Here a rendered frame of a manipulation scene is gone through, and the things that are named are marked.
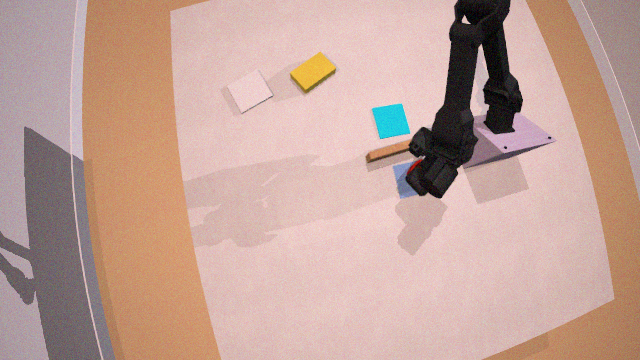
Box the brown flat bar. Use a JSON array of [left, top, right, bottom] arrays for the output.
[[366, 140, 412, 163]]

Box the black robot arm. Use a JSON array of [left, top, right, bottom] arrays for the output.
[[408, 0, 523, 199]]

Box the yellow rectangular block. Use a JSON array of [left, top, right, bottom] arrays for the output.
[[290, 52, 336, 94]]

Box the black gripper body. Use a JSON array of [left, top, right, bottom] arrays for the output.
[[406, 155, 435, 196]]

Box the dark red cup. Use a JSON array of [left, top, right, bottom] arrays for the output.
[[407, 159, 423, 174]]

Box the pale pink flat square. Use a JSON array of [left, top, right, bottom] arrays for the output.
[[227, 69, 273, 114]]

